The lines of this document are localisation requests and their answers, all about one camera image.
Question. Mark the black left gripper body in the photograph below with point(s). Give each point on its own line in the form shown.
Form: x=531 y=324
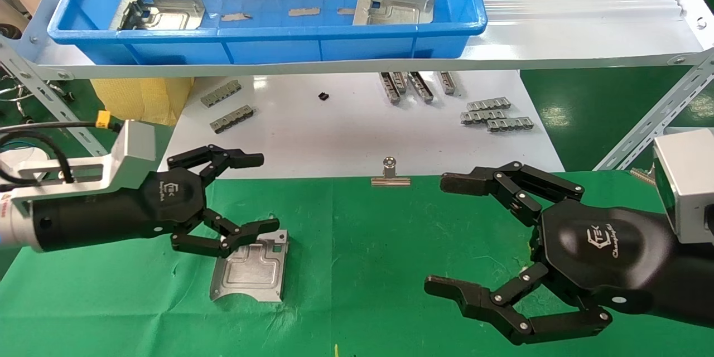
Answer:
x=111 y=217

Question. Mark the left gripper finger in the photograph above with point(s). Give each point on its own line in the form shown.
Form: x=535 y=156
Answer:
x=223 y=242
x=223 y=159

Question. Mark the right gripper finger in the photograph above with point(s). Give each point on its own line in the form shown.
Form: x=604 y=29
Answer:
x=491 y=309
x=519 y=184

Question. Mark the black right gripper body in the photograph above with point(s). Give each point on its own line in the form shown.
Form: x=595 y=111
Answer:
x=608 y=256

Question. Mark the stamped sheet metal plate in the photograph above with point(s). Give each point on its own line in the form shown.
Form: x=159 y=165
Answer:
x=167 y=14
x=396 y=5
x=251 y=273

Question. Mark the silver binder clip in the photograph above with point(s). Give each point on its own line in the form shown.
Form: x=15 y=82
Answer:
x=642 y=175
x=390 y=181

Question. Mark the yellow mesh bag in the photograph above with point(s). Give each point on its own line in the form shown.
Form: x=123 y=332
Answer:
x=139 y=100

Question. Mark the white flat shelf board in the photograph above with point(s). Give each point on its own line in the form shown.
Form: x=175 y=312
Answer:
x=334 y=134

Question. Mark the chrome stool with casters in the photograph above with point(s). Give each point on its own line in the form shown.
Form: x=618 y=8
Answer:
x=68 y=96

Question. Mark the large green table cloth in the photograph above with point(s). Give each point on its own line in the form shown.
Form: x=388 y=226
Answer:
x=362 y=268

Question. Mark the blue plastic bin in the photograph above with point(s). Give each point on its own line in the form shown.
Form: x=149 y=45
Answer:
x=334 y=47

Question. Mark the grey metal comb bracket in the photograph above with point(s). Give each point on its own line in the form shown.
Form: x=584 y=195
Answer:
x=482 y=117
x=221 y=93
x=489 y=104

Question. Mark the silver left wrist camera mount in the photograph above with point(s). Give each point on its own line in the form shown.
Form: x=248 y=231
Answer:
x=134 y=148

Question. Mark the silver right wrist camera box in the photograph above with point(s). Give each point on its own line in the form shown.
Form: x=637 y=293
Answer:
x=689 y=184

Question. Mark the grey metal rail piece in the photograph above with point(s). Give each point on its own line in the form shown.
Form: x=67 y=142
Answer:
x=400 y=81
x=390 y=88
x=448 y=82

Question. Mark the white perforated steel post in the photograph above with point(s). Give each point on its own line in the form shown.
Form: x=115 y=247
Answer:
x=658 y=117
x=56 y=106

